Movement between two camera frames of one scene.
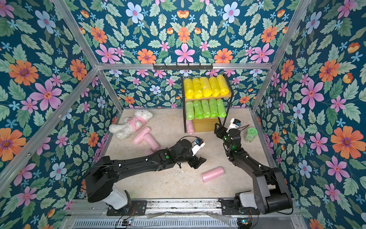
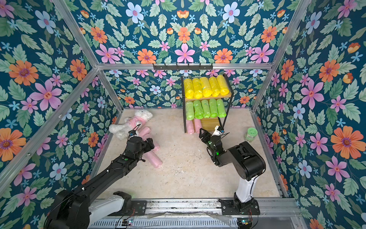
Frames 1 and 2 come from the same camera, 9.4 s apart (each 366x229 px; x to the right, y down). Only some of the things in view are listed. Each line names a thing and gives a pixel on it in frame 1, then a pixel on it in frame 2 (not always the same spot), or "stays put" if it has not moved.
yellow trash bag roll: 198,89 stays put
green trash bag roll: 221,112 stays put
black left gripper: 193,164 → 146,145
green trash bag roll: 189,110 stays put
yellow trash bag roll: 222,85 stays put
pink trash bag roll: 212,173 → 198,125
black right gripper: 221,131 → 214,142
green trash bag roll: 198,109 stays put
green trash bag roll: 213,109 stays put
